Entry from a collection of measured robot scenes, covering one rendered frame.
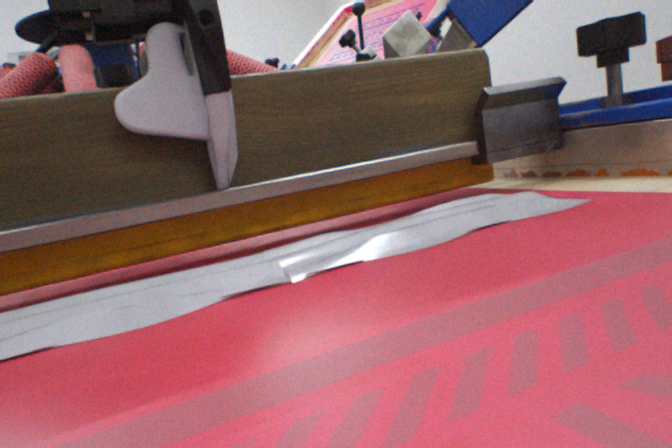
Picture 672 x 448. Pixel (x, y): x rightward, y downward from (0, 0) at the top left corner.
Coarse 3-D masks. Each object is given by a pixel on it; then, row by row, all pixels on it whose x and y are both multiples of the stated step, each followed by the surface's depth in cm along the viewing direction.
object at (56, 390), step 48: (48, 288) 31; (96, 288) 29; (288, 288) 22; (144, 336) 19; (192, 336) 18; (240, 336) 17; (288, 336) 16; (336, 336) 15; (0, 384) 16; (48, 384) 16; (96, 384) 15; (144, 384) 14; (192, 384) 14; (0, 432) 13; (48, 432) 13
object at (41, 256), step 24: (432, 168) 38; (456, 168) 39; (480, 168) 40; (312, 192) 34; (336, 192) 35; (360, 192) 36; (192, 216) 31; (216, 216) 32; (240, 216) 33; (264, 216) 33; (72, 240) 29; (96, 240) 29; (120, 240) 30; (144, 240) 31; (0, 264) 28; (24, 264) 28; (48, 264) 29
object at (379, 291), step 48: (480, 192) 40; (576, 192) 33; (624, 192) 30; (288, 240) 33; (480, 240) 24; (528, 240) 23; (576, 240) 21; (624, 240) 20; (336, 288) 20; (384, 288) 19; (432, 288) 18; (480, 288) 18
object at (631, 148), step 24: (648, 120) 34; (576, 144) 39; (600, 144) 37; (624, 144) 35; (648, 144) 34; (504, 168) 46; (528, 168) 43; (552, 168) 41; (576, 168) 39; (600, 168) 37; (624, 168) 36; (648, 168) 34
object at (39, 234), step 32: (384, 160) 34; (416, 160) 35; (448, 160) 36; (224, 192) 30; (256, 192) 31; (288, 192) 31; (32, 224) 27; (64, 224) 27; (96, 224) 27; (128, 224) 28
